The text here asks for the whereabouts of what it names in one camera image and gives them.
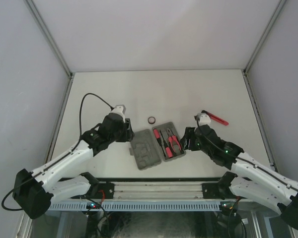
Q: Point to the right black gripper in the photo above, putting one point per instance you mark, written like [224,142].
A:
[188,135]

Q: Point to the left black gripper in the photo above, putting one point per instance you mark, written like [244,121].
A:
[127,131]

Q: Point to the red black pliers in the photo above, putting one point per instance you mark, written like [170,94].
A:
[173,142]

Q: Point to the red-handled screwdriver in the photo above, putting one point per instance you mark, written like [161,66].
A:
[158,138]
[167,149]

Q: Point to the grey plastic tool case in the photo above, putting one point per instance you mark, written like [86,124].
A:
[146,150]

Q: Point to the black electrical tape roll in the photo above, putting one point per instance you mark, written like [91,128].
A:
[151,120]

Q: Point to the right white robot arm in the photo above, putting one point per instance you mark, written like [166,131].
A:
[246,177]

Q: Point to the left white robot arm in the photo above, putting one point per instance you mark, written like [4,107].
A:
[37,190]

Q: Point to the red black utility knife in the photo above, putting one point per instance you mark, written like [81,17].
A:
[216,118]

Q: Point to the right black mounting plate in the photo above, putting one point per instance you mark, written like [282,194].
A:
[211,190]

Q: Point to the black mounting plate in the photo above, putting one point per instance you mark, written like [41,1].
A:
[101,190]
[211,190]

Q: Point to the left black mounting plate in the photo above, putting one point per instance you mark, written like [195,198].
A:
[101,190]

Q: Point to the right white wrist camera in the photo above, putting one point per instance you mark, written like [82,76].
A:
[202,119]

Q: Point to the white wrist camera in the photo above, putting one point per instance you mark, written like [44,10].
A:
[120,110]
[202,119]

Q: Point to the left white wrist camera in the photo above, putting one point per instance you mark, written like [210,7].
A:
[120,110]

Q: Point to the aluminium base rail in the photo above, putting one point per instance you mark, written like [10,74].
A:
[177,190]

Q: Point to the blue slotted cable duct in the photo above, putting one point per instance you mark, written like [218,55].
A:
[138,206]

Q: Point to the right aluminium frame post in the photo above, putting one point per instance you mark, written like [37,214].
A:
[262,40]

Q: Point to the aluminium frame post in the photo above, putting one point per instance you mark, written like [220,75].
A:
[262,40]
[38,18]

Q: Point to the left aluminium frame post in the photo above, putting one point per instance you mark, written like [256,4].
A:
[38,18]

